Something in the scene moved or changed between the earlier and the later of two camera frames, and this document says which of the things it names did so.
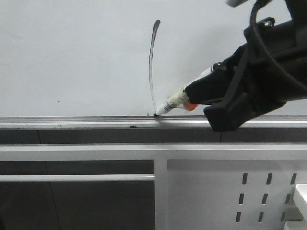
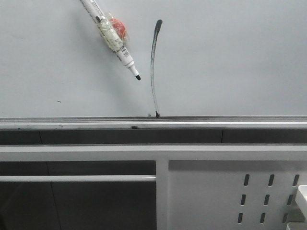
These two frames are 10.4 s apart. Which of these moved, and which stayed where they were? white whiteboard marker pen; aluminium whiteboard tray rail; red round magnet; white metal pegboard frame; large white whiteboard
Moved: white whiteboard marker pen; red round magnet
Stayed: white metal pegboard frame; large white whiteboard; aluminium whiteboard tray rail
